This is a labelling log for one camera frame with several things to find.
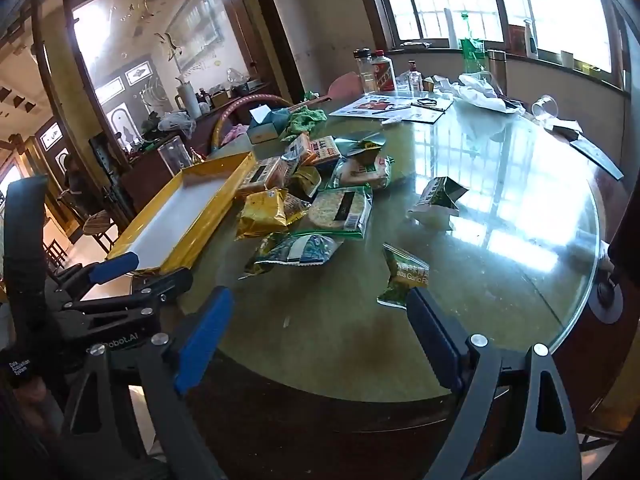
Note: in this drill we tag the clear glass cup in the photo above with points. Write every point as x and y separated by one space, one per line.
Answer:
545 107

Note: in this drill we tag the yellow cardboard tray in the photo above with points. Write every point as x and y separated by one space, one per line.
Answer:
170 220

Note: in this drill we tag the dark flat board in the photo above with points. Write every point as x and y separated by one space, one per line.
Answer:
597 152

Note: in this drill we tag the black pen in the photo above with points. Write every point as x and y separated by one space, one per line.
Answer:
395 108

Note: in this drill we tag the green yellow pea packet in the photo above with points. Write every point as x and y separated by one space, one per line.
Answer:
305 180

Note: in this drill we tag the small glass bottle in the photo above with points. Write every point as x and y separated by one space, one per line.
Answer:
413 77

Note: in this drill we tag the green garlic pea packet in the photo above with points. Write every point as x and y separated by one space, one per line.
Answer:
402 275

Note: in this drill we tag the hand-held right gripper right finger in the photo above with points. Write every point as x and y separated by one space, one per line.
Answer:
435 340

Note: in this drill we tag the blue green snack packet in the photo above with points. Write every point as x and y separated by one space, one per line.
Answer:
295 252

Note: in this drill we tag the clear jar black lid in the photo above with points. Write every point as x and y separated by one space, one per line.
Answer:
364 67

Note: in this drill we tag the orange barcode cracker packet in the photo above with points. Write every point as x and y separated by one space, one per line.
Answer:
262 175

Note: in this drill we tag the yellow snack packet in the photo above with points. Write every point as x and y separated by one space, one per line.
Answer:
265 212

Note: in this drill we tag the clear round cracker packet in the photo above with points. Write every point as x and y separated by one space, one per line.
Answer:
340 207

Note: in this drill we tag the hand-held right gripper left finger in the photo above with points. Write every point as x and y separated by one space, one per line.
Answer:
200 340

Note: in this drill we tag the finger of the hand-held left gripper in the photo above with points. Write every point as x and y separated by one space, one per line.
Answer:
160 285
115 266

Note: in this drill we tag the clear noodle package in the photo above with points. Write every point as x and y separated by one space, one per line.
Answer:
325 150

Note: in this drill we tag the white green tea packet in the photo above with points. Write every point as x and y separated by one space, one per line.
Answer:
435 197

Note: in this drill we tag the green cloth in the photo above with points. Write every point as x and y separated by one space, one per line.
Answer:
305 119

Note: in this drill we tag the steel thermos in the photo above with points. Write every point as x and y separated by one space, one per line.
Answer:
496 72

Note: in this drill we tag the teal tissue box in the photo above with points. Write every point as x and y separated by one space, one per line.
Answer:
265 125

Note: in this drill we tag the window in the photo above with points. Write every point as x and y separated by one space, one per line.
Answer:
435 0

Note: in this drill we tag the red label liquor bottle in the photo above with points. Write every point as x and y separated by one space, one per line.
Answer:
384 72

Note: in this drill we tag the grey plastic bag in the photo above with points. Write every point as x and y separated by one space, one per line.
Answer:
175 122

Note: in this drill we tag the small white wrapper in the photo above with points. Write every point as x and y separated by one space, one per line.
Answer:
391 121

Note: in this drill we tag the wooden stool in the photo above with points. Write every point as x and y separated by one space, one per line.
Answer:
97 225

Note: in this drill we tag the green plastic bottle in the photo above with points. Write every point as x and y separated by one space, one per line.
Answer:
470 50

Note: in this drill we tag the wooden sideboard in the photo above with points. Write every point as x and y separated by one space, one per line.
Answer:
145 185

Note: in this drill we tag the white tumbler with straw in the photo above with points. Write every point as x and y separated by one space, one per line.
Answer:
182 95

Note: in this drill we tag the white bottle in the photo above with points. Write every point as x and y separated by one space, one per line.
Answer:
531 40

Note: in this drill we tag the framed wall picture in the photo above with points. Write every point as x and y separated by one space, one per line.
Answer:
195 25

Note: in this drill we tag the colourful hula hoop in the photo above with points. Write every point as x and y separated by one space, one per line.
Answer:
250 99

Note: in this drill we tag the printed placemat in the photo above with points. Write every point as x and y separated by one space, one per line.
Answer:
395 110

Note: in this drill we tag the silver white snack packet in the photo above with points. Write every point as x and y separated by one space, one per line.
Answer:
362 142

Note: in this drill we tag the pink hand fan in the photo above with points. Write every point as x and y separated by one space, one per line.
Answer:
345 85

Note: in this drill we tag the pink cloth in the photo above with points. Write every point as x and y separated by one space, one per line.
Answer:
235 132

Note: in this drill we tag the white plastic bag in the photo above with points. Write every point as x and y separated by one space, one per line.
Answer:
480 91

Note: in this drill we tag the clear acrylic box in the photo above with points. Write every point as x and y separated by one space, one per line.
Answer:
175 155

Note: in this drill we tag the green edged rice cracker packet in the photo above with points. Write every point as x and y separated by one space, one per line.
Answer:
365 170

